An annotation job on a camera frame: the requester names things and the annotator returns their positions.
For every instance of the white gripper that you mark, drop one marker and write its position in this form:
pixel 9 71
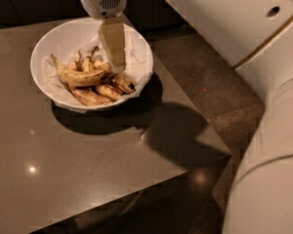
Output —
pixel 101 2

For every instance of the large top banana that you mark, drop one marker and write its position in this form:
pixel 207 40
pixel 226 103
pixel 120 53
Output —
pixel 81 78

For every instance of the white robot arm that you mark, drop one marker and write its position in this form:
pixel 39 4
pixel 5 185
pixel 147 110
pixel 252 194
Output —
pixel 257 37

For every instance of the back banana with stem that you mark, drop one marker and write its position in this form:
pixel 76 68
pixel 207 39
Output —
pixel 91 64

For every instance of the back left banana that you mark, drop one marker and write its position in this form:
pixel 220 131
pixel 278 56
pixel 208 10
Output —
pixel 76 64

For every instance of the white bowl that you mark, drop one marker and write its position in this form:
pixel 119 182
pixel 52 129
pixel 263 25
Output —
pixel 65 39

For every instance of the right small banana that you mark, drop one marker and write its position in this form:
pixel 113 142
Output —
pixel 123 83

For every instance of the small banana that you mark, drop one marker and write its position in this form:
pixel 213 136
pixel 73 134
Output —
pixel 123 83
pixel 107 91

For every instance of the middle small banana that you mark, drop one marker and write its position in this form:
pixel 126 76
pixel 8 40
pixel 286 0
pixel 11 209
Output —
pixel 107 91

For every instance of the bottom left banana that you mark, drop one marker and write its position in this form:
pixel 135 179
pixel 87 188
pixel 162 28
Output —
pixel 89 98

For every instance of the white paper liner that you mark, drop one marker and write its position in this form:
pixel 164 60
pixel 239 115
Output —
pixel 136 56

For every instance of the dark cabinet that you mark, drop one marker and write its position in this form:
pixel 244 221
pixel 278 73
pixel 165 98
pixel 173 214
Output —
pixel 55 0

